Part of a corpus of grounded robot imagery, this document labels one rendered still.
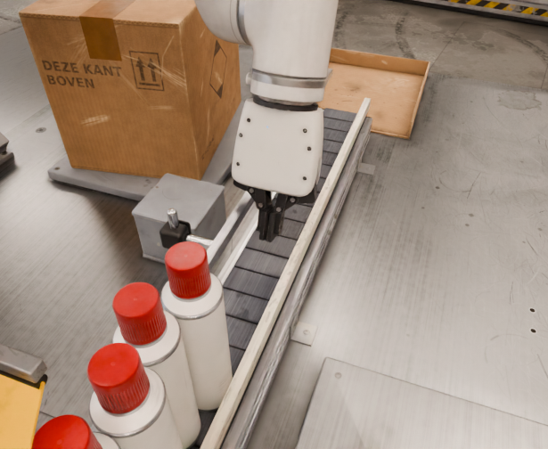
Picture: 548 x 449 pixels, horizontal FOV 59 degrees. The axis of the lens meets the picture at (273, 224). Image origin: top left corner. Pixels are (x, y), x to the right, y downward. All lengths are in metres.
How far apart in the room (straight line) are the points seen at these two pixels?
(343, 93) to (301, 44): 0.64
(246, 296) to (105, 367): 0.31
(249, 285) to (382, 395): 0.21
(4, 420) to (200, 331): 0.16
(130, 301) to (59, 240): 0.47
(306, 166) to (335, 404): 0.26
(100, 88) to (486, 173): 0.68
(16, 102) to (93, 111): 0.44
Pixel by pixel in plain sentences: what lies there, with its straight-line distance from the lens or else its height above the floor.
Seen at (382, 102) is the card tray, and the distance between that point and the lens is 1.13.
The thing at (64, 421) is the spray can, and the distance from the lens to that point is 0.32.
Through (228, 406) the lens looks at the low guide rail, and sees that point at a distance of 0.49.
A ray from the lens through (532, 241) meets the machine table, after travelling 0.85.
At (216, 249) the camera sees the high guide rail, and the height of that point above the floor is 0.96.
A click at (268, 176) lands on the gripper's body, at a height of 1.02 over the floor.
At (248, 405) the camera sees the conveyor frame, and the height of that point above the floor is 0.88.
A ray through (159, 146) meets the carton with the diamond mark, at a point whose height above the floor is 0.92.
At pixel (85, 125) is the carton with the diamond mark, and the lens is 0.86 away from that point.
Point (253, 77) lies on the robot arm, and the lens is 0.55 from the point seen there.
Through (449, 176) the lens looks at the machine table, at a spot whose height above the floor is 0.83.
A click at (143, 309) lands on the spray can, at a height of 1.08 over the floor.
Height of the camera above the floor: 1.35
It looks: 42 degrees down
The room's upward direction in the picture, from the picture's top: straight up
